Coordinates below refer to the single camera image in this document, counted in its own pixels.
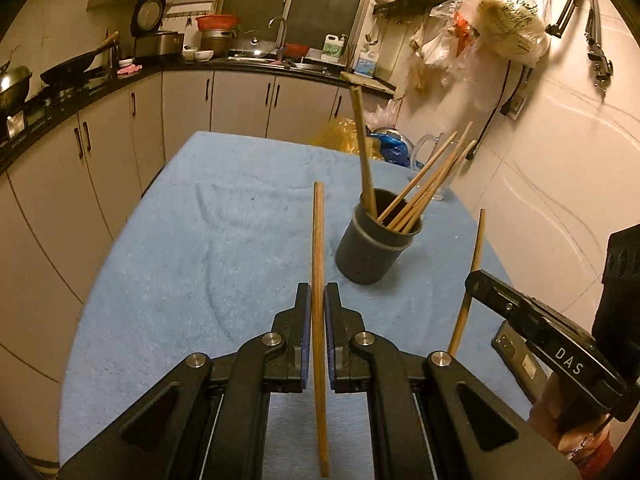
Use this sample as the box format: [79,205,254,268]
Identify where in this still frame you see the beige kitchen cabinets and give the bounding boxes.
[0,67,386,461]

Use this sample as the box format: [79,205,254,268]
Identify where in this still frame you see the clear plastic bags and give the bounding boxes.
[410,2,481,94]

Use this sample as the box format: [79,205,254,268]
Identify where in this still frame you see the blue plastic bag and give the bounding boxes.
[370,130,416,169]

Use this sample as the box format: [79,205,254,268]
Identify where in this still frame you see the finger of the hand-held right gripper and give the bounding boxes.
[464,269,633,423]
[492,321,552,404]

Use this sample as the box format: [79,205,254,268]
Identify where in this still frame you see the wooden cutting board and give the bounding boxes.
[340,71,396,99]

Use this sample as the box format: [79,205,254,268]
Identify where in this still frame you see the metal faucet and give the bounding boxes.
[268,16,290,64]

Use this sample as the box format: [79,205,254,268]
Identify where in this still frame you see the kitchen window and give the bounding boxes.
[217,0,381,51]

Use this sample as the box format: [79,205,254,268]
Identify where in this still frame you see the metal sink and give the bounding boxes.
[227,55,331,74]

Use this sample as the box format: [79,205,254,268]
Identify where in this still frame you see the grey chopstick holder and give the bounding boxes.
[335,187,425,286]

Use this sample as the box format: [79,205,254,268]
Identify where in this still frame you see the metal pot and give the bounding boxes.
[200,29,236,59]

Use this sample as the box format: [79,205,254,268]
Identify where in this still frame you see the plastic bag of noodles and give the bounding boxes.
[457,0,551,66]

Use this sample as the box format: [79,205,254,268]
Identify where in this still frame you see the black gas stove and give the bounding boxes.
[0,72,119,147]

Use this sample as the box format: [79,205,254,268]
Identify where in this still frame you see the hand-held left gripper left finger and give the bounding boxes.
[57,282,313,480]

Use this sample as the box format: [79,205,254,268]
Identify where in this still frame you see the person's right hand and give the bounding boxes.
[529,375,613,476]

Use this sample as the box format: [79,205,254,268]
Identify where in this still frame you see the blue table cloth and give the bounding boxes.
[59,130,531,480]

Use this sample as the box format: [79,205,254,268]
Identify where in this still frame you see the white plastic bag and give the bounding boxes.
[365,100,403,134]

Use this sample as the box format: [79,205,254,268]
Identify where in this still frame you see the glass pitcher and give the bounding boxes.
[411,132,451,201]

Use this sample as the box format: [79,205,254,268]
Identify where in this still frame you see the blue label jug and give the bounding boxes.
[356,44,381,79]

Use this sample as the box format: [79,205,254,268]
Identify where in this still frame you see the green label jug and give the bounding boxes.
[322,34,346,65]

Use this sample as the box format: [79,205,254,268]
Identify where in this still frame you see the silver wok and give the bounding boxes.
[0,62,34,114]

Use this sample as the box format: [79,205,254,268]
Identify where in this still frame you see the wall socket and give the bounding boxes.
[502,95,526,121]

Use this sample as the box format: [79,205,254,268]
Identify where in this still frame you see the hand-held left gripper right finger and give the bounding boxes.
[324,282,583,480]

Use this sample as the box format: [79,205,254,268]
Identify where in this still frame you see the glass pot lid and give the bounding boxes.
[232,34,276,59]

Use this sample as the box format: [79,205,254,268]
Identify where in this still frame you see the black wok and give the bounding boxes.
[40,30,121,86]

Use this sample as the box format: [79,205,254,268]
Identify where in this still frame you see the yellow plastic bag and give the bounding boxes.
[310,116,381,161]

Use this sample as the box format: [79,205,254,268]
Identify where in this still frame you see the black cable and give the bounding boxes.
[467,60,512,161]

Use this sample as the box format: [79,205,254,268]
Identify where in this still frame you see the black rice cooker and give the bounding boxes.
[131,0,185,59]

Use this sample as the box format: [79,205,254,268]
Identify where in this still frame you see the black hanging tool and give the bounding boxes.
[584,0,615,100]
[546,0,588,39]

